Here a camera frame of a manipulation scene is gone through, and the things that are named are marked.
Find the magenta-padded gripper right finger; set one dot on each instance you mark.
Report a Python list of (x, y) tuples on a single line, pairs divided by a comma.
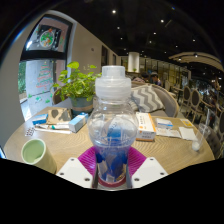
[(148, 170)]

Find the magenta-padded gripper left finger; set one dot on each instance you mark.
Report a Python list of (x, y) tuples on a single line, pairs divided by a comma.
[(78, 171)]

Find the clear blue-labelled drink bottle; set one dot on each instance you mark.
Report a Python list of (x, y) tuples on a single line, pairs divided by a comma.
[(112, 133)]

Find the white orange cardboard box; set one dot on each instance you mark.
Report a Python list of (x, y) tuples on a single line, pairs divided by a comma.
[(145, 126)]

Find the pale green mug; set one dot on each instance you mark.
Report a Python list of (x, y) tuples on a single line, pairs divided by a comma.
[(35, 153)]

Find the light blue white box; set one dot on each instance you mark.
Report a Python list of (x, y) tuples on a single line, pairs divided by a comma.
[(78, 122)]

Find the small white blue box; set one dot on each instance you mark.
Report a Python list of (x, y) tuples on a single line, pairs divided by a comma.
[(164, 123)]

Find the clear plastic cup with straw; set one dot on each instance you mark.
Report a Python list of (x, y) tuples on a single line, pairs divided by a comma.
[(197, 145)]

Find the yellow card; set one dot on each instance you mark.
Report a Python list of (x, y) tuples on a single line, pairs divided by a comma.
[(186, 122)]

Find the pill blister pack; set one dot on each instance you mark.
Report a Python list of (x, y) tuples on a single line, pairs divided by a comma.
[(30, 132)]

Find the grey curved sofa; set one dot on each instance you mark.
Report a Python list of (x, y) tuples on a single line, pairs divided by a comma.
[(170, 103)]

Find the grey tufted armchair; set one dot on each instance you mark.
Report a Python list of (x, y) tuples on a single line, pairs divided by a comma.
[(215, 140)]

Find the group of oval-backed chairs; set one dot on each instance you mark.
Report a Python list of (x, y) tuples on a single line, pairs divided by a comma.
[(195, 100)]

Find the green potted plant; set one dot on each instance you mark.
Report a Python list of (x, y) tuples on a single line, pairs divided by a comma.
[(77, 83)]

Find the person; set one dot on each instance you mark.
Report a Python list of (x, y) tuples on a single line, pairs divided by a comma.
[(155, 79), (141, 78)]

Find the window with colourful decals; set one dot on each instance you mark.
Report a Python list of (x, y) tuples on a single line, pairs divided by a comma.
[(43, 76)]

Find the white round pillar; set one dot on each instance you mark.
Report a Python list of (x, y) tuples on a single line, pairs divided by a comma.
[(133, 61)]

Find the group of ceiling spotlights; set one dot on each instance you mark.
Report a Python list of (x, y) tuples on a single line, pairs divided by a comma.
[(114, 11)]

